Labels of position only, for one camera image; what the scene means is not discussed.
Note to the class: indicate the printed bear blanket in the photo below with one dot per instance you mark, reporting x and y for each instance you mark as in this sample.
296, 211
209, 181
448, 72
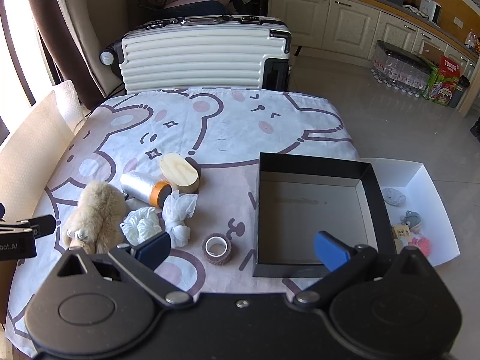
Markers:
225, 127

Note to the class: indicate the grey knitted piece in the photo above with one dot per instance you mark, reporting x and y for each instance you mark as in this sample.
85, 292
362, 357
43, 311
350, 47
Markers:
393, 197

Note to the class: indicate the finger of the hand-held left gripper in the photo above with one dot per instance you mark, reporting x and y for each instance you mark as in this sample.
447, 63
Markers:
43, 225

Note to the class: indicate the cream kitchen cabinet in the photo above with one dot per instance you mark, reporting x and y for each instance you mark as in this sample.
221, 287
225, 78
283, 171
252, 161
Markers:
348, 22

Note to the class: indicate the wall socket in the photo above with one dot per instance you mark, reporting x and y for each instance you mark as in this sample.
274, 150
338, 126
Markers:
458, 21

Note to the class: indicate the grey mouse toy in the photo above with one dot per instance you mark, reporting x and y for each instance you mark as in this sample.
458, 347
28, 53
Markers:
410, 220

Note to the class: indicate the pack of water bottles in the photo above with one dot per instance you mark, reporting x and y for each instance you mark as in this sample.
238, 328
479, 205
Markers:
401, 67

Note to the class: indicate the black shoes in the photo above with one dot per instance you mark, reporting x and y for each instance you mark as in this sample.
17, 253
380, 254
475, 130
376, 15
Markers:
476, 127

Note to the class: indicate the black cardboard box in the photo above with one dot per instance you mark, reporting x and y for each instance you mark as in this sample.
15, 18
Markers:
300, 210

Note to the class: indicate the green red carton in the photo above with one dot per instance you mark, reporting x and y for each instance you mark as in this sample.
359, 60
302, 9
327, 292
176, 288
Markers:
444, 82

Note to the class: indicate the white mesh cloth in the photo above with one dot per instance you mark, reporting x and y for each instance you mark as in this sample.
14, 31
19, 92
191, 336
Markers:
180, 213

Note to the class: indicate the cream textured cushion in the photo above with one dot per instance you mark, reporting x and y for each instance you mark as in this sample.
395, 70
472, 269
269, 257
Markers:
33, 142

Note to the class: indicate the pink knitted piece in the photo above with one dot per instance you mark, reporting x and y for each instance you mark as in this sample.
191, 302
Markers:
422, 246

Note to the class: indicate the clear film roll orange core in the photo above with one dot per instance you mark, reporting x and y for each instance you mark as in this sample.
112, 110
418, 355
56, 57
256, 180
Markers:
140, 185

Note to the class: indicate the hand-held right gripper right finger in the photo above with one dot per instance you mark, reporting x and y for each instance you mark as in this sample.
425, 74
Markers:
332, 254

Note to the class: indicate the white ribbed suitcase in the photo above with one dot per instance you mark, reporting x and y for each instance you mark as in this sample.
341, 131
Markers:
195, 63

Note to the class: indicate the cream plush toy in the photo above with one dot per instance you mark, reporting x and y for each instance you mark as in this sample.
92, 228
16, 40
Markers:
99, 210

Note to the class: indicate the white yarn bundle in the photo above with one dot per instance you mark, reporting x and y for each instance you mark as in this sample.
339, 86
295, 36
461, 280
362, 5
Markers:
140, 227

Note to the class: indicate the brown tape roll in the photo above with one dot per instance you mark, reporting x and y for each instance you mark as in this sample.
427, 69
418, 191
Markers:
224, 257

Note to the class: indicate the brown curtain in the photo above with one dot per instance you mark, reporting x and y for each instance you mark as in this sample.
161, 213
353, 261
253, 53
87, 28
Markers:
48, 26

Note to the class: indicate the black trash bin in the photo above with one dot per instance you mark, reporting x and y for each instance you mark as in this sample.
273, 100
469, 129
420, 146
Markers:
459, 92

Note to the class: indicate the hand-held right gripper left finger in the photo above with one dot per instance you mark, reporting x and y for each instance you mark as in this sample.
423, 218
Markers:
153, 250

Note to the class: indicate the white countertop appliance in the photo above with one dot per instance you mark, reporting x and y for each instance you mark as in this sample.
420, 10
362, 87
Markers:
430, 9

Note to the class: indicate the small plastic bottles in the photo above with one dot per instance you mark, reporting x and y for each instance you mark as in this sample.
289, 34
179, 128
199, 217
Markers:
471, 40

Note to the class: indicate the brown cardboard box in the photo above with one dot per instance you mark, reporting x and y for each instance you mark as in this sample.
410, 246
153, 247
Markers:
433, 52

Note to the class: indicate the white paper tray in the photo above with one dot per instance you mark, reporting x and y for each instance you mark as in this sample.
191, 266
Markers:
412, 180

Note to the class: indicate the oval wooden box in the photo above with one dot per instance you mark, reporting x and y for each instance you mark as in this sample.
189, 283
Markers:
179, 170

